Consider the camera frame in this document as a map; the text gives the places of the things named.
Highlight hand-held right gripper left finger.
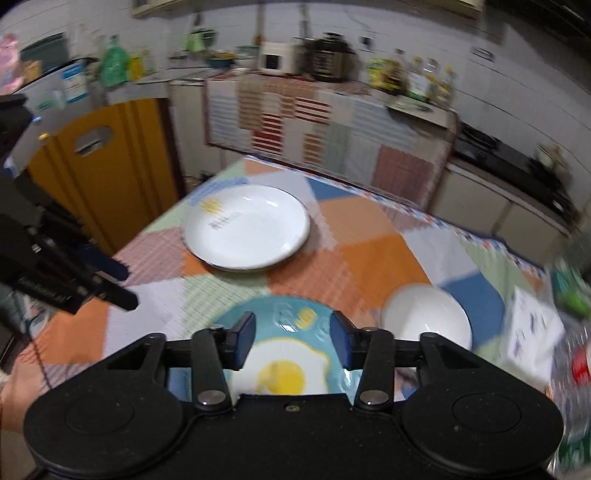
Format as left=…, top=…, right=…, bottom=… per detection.
left=104, top=311, right=257, bottom=412

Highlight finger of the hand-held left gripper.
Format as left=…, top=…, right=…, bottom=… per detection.
left=44, top=258, right=139, bottom=311
left=44, top=233, right=129, bottom=281

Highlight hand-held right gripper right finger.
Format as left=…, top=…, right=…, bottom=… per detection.
left=329, top=311, right=481, bottom=411

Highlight egg print ceramic plate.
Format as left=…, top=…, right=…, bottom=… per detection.
left=213, top=298, right=365, bottom=395

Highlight white ribbed bowl black rim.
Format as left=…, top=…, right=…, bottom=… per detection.
left=381, top=284, right=472, bottom=352

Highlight white sun print plate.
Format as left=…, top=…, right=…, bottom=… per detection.
left=184, top=185, right=311, bottom=271

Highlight yellow wooden chair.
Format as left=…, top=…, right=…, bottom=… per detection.
left=25, top=98, right=188, bottom=257

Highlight checked colourful tablecloth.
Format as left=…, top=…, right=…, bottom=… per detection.
left=9, top=154, right=566, bottom=416

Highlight pink cartoon sticker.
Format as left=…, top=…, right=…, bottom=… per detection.
left=0, top=34, right=25, bottom=92

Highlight green detergent bottle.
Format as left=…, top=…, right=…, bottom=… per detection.
left=99, top=37, right=132, bottom=88

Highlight white tissue box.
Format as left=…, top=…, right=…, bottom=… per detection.
left=501, top=286, right=566, bottom=386

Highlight cream counter cabinet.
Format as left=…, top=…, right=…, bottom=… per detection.
left=436, top=157, right=571, bottom=241

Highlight striped patchwork counter cloth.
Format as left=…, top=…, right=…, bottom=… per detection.
left=205, top=74, right=455, bottom=208

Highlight blue basin with food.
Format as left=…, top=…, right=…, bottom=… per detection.
left=205, top=52, right=237, bottom=70

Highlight green bottle pack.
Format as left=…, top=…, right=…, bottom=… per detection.
left=551, top=258, right=591, bottom=320

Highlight green hanging cloth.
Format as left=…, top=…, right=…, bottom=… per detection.
left=185, top=28, right=215, bottom=52

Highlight black gas stove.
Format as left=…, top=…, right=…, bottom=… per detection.
left=455, top=122, right=575, bottom=220

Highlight white rice cooker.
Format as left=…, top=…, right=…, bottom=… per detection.
left=257, top=41, right=301, bottom=76

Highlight yellow green food packet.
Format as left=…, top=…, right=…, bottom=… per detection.
left=368, top=58, right=391, bottom=88

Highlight pot on stove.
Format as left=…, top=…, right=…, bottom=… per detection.
left=536, top=144, right=561, bottom=174

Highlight black pressure cooker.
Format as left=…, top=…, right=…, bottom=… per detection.
left=305, top=32, right=356, bottom=83

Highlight cream wall cabinet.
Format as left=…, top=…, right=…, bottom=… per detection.
left=131, top=0, right=172, bottom=19

